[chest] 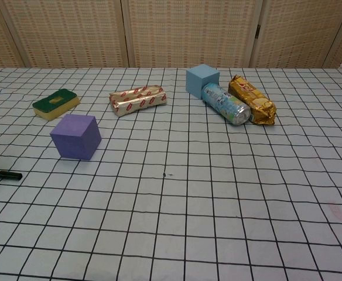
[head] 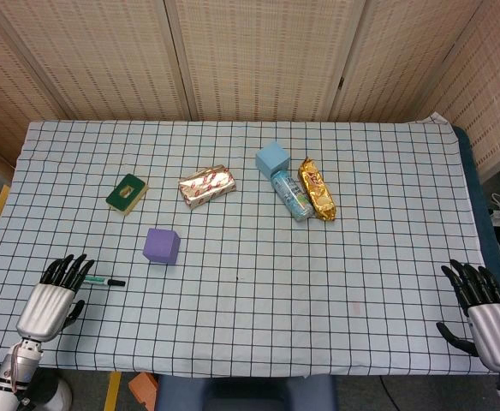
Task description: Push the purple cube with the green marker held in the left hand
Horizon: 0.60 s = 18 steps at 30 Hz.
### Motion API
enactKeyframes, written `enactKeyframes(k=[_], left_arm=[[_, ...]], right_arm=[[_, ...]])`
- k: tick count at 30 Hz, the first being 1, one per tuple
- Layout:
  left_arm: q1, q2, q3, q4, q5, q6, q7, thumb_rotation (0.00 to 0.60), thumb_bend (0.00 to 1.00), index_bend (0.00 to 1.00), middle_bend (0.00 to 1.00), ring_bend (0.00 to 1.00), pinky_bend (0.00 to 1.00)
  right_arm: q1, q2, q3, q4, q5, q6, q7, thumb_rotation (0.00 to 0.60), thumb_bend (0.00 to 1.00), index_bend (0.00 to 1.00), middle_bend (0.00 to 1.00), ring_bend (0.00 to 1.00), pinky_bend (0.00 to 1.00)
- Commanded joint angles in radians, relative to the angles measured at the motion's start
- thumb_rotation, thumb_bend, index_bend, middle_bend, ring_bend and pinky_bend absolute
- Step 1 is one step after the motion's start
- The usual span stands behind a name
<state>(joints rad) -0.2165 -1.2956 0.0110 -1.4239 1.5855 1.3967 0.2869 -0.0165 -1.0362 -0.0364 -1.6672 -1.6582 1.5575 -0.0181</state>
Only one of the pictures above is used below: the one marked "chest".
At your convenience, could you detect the checkered tablecloth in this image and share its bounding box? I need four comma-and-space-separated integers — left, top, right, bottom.
0, 67, 342, 281

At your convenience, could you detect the green and yellow sponge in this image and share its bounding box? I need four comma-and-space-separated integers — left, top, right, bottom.
32, 88, 81, 122

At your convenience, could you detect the light blue drink can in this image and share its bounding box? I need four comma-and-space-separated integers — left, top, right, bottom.
200, 83, 251, 126

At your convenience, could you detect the silver red snack packet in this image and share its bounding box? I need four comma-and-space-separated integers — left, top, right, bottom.
109, 85, 168, 118

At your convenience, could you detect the beige folding screen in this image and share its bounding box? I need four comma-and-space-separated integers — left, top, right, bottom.
0, 0, 342, 69

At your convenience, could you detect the light blue foam cube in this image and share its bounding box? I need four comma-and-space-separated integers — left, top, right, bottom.
186, 64, 221, 100

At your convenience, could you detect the green and black marker pen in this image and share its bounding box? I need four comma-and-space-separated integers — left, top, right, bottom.
0, 167, 23, 181

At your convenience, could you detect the gold biscuit packet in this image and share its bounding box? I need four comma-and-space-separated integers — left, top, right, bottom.
228, 74, 277, 126

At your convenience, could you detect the purple foam cube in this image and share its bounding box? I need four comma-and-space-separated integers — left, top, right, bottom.
50, 114, 102, 161

